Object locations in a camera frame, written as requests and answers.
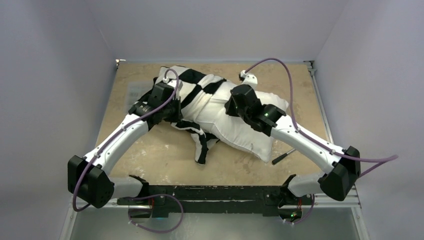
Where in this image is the white pillow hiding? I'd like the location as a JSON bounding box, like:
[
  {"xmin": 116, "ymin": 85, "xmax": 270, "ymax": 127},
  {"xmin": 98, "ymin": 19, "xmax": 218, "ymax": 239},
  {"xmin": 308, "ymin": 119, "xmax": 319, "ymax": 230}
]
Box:
[{"xmin": 196, "ymin": 81, "xmax": 274, "ymax": 163}]

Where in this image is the black white checkered pillowcase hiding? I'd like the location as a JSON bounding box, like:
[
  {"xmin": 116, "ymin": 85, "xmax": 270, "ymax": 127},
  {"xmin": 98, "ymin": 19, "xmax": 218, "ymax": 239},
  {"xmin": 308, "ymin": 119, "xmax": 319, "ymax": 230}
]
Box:
[{"xmin": 155, "ymin": 65, "xmax": 229, "ymax": 166}]

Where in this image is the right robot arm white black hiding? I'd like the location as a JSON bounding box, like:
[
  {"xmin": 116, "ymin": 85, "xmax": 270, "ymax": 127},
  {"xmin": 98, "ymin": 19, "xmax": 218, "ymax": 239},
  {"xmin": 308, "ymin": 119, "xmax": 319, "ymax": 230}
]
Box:
[{"xmin": 225, "ymin": 84, "xmax": 361, "ymax": 204}]

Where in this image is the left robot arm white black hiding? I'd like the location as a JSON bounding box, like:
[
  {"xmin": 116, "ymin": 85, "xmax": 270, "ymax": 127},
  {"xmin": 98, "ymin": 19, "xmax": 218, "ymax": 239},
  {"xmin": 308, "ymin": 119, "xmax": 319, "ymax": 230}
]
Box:
[{"xmin": 67, "ymin": 79, "xmax": 183, "ymax": 212}]

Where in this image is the clear plastic organizer box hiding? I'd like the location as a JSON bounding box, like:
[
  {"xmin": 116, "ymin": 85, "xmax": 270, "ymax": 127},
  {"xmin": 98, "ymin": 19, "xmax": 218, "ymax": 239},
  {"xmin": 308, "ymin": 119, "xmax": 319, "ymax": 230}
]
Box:
[{"xmin": 125, "ymin": 81, "xmax": 153, "ymax": 108}]

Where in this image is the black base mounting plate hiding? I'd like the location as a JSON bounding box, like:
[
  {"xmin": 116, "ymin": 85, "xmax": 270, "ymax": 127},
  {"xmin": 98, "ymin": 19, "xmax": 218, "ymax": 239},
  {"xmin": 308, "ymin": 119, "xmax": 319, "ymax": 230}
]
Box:
[{"xmin": 117, "ymin": 185, "xmax": 312, "ymax": 219}]

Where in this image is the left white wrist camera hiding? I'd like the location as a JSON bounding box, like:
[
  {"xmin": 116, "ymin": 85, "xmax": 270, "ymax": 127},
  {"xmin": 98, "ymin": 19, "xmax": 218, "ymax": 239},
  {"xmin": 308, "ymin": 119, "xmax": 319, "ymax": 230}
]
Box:
[{"xmin": 161, "ymin": 71, "xmax": 183, "ymax": 90}]

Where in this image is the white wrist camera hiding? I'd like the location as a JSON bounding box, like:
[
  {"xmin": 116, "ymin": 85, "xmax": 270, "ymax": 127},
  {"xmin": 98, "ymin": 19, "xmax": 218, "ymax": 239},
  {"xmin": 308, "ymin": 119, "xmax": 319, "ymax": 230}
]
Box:
[
  {"xmin": 161, "ymin": 71, "xmax": 183, "ymax": 90},
  {"xmin": 238, "ymin": 70, "xmax": 258, "ymax": 90}
]

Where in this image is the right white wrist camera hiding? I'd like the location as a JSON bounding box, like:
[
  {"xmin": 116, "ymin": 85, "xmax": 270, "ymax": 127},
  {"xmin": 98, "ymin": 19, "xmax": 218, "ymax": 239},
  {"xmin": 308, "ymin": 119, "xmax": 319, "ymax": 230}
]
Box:
[{"xmin": 238, "ymin": 70, "xmax": 258, "ymax": 90}]

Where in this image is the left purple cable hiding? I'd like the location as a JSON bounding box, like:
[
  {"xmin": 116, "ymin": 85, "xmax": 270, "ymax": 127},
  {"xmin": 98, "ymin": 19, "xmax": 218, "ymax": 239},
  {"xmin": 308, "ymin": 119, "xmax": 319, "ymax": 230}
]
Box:
[{"xmin": 72, "ymin": 68, "xmax": 180, "ymax": 213}]

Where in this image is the black handled hammer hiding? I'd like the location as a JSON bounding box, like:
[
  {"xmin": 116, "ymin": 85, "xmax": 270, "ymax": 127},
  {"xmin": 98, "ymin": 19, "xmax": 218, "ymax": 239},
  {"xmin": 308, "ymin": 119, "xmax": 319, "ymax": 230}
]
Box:
[{"xmin": 271, "ymin": 148, "xmax": 296, "ymax": 166}]

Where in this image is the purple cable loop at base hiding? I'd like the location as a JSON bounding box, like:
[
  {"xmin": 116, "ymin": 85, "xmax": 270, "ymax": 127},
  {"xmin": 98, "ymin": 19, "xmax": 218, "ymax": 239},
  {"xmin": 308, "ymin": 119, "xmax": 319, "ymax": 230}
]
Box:
[{"xmin": 127, "ymin": 194, "xmax": 184, "ymax": 235}]

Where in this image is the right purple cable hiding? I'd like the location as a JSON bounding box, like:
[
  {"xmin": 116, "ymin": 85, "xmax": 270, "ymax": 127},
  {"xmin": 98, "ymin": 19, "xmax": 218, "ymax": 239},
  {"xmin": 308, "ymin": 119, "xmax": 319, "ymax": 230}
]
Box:
[{"xmin": 244, "ymin": 58, "xmax": 399, "ymax": 178}]

